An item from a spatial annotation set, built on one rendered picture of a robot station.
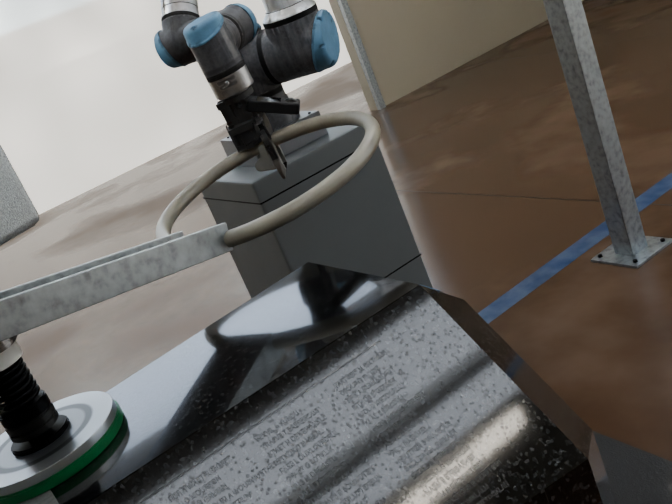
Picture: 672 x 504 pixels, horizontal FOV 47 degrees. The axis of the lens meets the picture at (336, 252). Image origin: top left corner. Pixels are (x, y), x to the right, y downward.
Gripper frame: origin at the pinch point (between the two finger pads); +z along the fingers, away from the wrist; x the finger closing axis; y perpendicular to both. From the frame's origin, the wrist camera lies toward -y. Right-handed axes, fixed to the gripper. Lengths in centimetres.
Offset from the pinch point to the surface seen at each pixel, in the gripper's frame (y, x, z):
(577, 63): -84, -78, 29
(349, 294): -12, 62, 5
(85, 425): 26, 81, -1
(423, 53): -61, -550, 109
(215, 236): 7.3, 47.6, -7.5
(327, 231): 2.2, -25.5, 28.0
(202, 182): 16.1, 8.6, -7.1
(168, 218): 21.8, 22.7, -6.8
